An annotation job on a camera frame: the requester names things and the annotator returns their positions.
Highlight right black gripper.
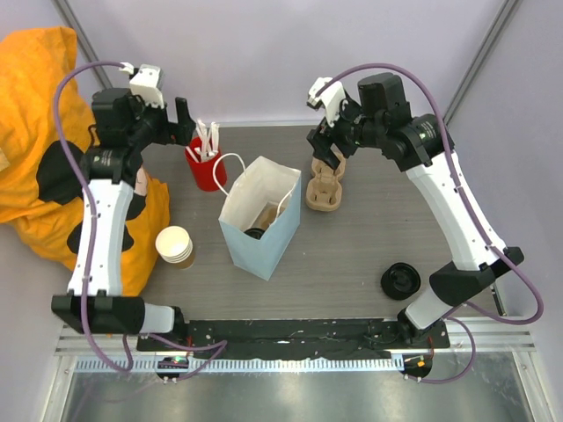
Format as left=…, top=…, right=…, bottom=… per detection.
left=307, top=92, right=384, bottom=171

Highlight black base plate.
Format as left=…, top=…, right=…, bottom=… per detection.
left=135, top=316, right=450, bottom=360

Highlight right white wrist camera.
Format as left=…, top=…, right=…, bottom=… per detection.
left=307, top=77, right=346, bottom=127

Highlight brown pulp cup carrier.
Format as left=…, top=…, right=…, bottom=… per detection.
left=254, top=207, right=277, bottom=230

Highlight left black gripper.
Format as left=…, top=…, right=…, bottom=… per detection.
left=127, top=90, right=194, bottom=150

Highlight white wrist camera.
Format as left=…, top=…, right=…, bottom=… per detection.
left=307, top=77, right=346, bottom=127
left=121, top=62, right=165, bottom=109

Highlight single black cup lid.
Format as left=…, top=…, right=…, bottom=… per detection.
left=245, top=227, right=265, bottom=240

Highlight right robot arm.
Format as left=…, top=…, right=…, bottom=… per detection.
left=307, top=72, right=523, bottom=347

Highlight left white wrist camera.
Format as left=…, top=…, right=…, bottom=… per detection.
left=121, top=62, right=165, bottom=109

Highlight paper cup stack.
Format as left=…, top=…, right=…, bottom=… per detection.
left=155, top=226, right=195, bottom=269

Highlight brown cup carrier stack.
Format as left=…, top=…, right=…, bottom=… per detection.
left=305, top=152, right=347, bottom=213

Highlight orange cartoon cloth bag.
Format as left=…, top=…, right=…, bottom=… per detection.
left=1, top=26, right=170, bottom=296

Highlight black lid stack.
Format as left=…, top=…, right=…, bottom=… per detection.
left=380, top=262, right=421, bottom=301

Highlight light blue paper bag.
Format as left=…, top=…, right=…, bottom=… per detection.
left=218, top=156, right=302, bottom=280

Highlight red cup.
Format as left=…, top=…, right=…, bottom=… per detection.
left=184, top=136, right=228, bottom=192

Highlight white slotted cable duct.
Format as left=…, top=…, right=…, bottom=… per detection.
left=74, top=355, right=406, bottom=375

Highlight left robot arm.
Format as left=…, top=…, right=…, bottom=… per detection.
left=51, top=88, right=195, bottom=351

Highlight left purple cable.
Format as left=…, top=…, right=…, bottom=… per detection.
left=53, top=60, right=230, bottom=382

